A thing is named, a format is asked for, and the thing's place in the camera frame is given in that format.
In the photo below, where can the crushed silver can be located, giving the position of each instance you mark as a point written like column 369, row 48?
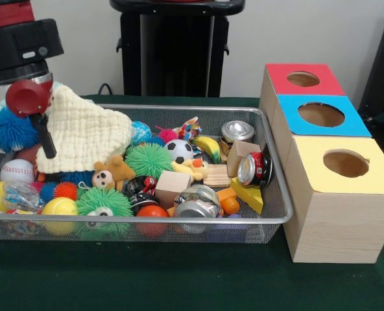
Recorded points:
column 197, row 204

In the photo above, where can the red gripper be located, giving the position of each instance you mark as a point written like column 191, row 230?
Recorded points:
column 28, row 97

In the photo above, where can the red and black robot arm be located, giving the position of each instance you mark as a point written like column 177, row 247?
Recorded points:
column 20, row 39

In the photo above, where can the plain yellow ball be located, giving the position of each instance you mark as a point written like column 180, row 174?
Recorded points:
column 60, row 207

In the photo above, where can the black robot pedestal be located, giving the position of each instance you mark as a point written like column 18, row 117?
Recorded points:
column 172, row 52

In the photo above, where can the wooden box with three holes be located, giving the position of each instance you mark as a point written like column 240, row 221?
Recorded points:
column 335, row 220

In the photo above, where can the crumpled clear plastic bottle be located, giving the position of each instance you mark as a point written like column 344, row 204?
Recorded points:
column 22, row 195

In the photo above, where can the cream yellow cloth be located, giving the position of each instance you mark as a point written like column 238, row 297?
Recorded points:
column 88, row 139

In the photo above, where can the blue spiky ball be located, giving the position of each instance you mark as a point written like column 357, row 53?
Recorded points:
column 13, row 129
column 75, row 177

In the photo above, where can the clear mesh bin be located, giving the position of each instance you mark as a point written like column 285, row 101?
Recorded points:
column 263, row 230

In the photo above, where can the brown teddy bear toy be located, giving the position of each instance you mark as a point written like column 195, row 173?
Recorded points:
column 115, row 171

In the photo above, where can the white baseball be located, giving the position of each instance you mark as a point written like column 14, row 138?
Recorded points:
column 17, row 171

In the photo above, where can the dark green table cloth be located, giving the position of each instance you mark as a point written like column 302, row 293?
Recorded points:
column 179, row 278

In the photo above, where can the orange red ball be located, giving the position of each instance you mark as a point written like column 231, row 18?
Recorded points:
column 153, row 212

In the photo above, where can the green spiky ball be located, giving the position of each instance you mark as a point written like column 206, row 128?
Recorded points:
column 104, row 202
column 149, row 160

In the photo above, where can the black and white soccer ball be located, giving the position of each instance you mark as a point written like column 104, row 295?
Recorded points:
column 179, row 151

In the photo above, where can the yellow wedge block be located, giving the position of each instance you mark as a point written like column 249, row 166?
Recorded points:
column 250, row 195

